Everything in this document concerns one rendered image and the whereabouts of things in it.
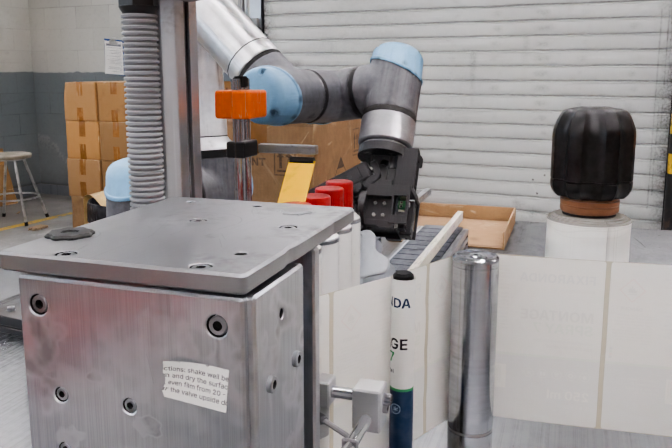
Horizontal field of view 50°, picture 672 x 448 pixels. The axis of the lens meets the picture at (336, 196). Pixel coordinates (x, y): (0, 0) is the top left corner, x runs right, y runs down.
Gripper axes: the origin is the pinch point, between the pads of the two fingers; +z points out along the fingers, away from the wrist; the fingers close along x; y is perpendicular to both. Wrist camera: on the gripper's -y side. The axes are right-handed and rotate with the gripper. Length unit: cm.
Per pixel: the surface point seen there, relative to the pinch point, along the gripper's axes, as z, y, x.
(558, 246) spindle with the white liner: -4.3, 25.6, -12.7
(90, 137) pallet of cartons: -140, -270, 272
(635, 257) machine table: -28, 40, 69
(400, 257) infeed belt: -15.0, -2.3, 36.9
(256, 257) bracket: 12, 15, -63
